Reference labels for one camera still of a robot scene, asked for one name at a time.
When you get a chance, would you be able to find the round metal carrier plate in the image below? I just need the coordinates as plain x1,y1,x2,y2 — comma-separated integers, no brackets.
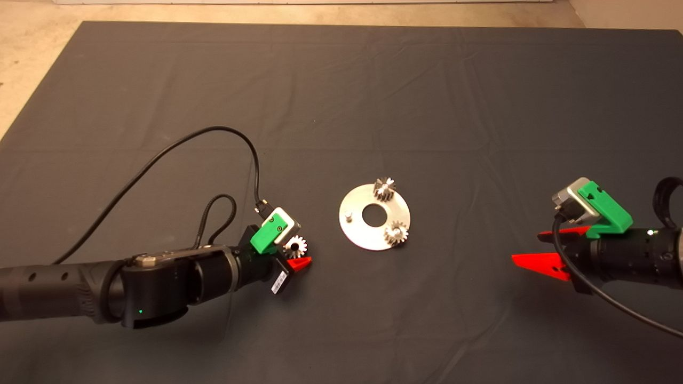
339,183,411,251

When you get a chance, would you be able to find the braided black left arm cable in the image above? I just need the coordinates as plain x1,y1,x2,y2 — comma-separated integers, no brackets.
195,194,237,249

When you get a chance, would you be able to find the green left camera mount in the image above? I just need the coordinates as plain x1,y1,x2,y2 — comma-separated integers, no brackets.
250,212,289,255

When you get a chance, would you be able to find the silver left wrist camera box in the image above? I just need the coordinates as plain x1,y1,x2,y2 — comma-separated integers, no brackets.
267,207,301,246

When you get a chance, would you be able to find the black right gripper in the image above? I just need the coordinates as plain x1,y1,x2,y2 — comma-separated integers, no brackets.
511,227,674,295

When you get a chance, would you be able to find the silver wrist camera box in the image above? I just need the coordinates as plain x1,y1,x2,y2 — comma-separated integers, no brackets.
551,177,601,225
267,207,301,246

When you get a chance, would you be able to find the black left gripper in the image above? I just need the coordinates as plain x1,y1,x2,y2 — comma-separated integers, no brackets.
235,224,313,295

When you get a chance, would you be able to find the braided black right arm cable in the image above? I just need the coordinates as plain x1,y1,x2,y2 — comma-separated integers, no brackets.
654,178,683,227

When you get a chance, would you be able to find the smooth black left camera cable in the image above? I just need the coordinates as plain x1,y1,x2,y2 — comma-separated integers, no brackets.
51,126,274,266

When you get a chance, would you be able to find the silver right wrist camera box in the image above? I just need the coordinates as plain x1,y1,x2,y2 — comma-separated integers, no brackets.
551,177,601,225

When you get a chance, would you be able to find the green right camera mount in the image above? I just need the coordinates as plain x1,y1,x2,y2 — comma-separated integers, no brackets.
578,181,634,239

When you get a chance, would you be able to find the smooth black camera cable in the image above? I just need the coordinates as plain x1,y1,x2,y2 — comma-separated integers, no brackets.
51,126,274,266
552,205,683,339

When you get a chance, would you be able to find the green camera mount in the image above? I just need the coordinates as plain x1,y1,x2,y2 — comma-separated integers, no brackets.
578,181,634,239
250,212,289,255

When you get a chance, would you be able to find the braided black arm cable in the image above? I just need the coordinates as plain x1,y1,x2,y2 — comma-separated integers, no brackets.
195,194,237,249
654,178,683,227

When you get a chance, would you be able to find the smooth black right camera cable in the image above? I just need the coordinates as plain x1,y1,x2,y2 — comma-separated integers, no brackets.
552,205,683,339

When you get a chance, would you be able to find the dark grey table cloth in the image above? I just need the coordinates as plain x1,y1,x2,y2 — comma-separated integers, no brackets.
0,21,683,384

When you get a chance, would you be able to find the steel planetary gear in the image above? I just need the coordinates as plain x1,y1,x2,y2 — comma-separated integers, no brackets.
284,236,308,259
372,178,396,203
384,221,409,247

